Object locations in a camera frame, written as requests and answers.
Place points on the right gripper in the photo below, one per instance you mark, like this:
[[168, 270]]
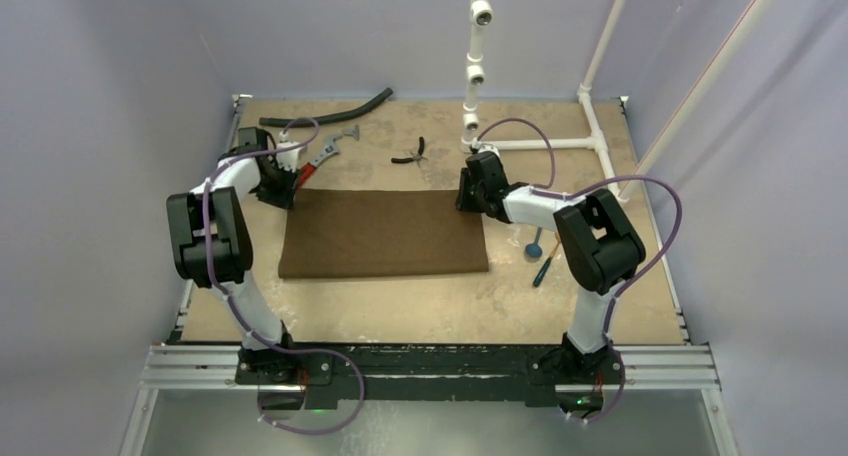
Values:
[[468, 197]]

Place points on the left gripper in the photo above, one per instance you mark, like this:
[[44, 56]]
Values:
[[284, 200]]

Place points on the brown cloth napkin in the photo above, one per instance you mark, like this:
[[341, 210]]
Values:
[[343, 234]]

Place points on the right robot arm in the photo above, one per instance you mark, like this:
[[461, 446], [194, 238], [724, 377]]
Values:
[[601, 247]]

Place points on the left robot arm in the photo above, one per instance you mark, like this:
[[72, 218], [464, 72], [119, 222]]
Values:
[[212, 248]]

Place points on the black pliers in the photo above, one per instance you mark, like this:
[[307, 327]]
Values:
[[415, 156]]

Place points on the blue spoon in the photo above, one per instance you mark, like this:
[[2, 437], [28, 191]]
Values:
[[533, 250]]

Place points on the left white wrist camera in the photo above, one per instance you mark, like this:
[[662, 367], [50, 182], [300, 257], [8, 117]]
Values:
[[288, 152]]

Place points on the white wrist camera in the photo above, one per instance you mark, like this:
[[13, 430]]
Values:
[[288, 152], [484, 148]]

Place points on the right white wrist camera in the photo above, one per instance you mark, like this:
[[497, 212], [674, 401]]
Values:
[[484, 148]]

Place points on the red handled adjustable wrench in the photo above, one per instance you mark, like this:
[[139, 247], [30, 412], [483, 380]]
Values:
[[329, 149]]

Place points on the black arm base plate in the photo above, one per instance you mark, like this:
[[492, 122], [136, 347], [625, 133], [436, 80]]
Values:
[[537, 375]]

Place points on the aluminium frame rail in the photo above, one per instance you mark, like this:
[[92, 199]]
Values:
[[204, 356]]

